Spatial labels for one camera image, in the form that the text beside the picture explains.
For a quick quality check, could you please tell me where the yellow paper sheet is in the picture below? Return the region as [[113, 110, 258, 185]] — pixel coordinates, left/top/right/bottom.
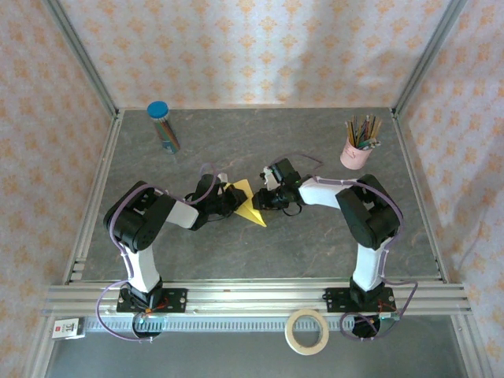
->
[[226, 179, 269, 228]]

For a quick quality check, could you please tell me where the pink pencil cup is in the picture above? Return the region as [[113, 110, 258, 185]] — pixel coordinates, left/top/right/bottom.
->
[[339, 137, 373, 171]]

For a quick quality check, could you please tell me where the pencil tube with blue lid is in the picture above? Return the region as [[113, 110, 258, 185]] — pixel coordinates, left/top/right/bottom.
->
[[146, 101, 182, 155]]

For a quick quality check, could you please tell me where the bunch of coloured pencils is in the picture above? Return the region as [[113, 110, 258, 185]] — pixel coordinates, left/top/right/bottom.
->
[[344, 113, 384, 150]]

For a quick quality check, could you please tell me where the masking tape roll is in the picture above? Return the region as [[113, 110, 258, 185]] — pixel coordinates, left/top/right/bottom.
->
[[284, 308, 330, 356]]

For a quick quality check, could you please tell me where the white card with red mark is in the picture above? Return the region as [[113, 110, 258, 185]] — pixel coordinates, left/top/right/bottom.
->
[[52, 317, 87, 339]]

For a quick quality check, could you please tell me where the wide aluminium frame rail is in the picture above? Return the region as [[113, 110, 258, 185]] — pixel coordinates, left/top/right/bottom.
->
[[42, 281, 473, 318]]

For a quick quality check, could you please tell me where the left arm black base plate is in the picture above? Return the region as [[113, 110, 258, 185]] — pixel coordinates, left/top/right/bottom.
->
[[117, 287, 188, 315]]

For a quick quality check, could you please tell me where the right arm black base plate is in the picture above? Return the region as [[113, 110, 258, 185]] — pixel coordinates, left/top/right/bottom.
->
[[323, 286, 396, 314]]

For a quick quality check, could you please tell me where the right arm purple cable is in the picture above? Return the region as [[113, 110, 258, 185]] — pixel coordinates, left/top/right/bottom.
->
[[289, 152, 418, 342]]

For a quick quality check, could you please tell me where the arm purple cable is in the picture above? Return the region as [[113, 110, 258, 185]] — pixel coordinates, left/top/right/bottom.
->
[[96, 162, 220, 343], [289, 152, 418, 342]]

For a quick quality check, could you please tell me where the aluminium side rail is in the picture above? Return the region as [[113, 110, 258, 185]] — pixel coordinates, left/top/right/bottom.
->
[[389, 112, 450, 284], [62, 112, 125, 284]]

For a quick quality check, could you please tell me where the grey slotted cable duct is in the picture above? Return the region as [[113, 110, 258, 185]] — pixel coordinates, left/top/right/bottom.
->
[[84, 317, 355, 332]]

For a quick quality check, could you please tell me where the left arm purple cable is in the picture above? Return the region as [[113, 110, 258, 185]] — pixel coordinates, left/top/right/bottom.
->
[[96, 162, 220, 343]]

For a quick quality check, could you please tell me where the aluminium frame post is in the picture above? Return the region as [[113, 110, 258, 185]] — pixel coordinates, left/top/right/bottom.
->
[[41, 0, 121, 119], [391, 0, 468, 117]]

